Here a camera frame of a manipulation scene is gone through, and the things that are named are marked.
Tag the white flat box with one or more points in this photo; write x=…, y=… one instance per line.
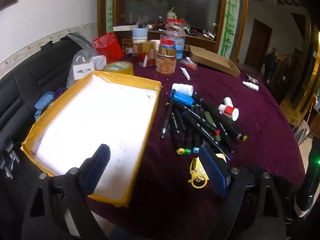
x=123, y=28

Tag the clear plastic bag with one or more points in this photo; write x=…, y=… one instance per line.
x=80, y=42

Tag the dark wooden furniture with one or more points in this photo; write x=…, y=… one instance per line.
x=295, y=80

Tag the red white packet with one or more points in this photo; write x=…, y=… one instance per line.
x=190, y=64

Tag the white cup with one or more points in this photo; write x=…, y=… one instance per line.
x=139, y=40

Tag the small white product packet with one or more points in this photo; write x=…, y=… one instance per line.
x=98, y=62

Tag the black sofa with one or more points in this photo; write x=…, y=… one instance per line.
x=30, y=80

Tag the wooden glass cabinet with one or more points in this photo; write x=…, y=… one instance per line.
x=175, y=0

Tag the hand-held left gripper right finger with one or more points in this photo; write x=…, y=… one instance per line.
x=213, y=170

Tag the white pill bottle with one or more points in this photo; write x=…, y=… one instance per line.
x=183, y=89

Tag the pile of black marker pens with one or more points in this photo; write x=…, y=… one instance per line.
x=195, y=127

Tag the brown wooden door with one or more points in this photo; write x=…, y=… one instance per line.
x=257, y=45

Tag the white adapter packaging box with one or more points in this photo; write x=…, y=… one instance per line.
x=83, y=71

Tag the large clear jar red lid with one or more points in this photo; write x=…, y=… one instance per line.
x=178, y=47

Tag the clear jar orange contents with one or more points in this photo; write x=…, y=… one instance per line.
x=165, y=63

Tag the white bottle red label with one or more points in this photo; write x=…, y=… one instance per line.
x=228, y=110

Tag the blue bottle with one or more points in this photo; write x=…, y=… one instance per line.
x=182, y=98

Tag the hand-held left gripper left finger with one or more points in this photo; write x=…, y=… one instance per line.
x=93, y=172

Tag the purple cloth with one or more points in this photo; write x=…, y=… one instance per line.
x=59, y=92

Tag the white spray bottle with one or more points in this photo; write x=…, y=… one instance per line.
x=251, y=86

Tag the white tube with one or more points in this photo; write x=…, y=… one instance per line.
x=185, y=73

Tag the yellow-taped white foam box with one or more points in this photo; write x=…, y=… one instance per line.
x=100, y=120

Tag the blue cloth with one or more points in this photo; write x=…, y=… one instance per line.
x=42, y=103

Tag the red plastic bag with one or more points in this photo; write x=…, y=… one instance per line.
x=108, y=46

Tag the red white small carton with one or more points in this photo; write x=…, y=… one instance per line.
x=143, y=60

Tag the black metal clip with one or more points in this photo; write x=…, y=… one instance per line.
x=251, y=78

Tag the small white bottle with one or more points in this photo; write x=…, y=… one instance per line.
x=228, y=100

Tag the yellow carton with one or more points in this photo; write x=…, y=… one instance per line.
x=143, y=48

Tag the cardboard box lid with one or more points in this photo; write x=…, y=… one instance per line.
x=212, y=60

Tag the white pump bottle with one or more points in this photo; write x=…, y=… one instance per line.
x=171, y=13

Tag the yellow tape roll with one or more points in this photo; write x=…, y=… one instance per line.
x=120, y=66

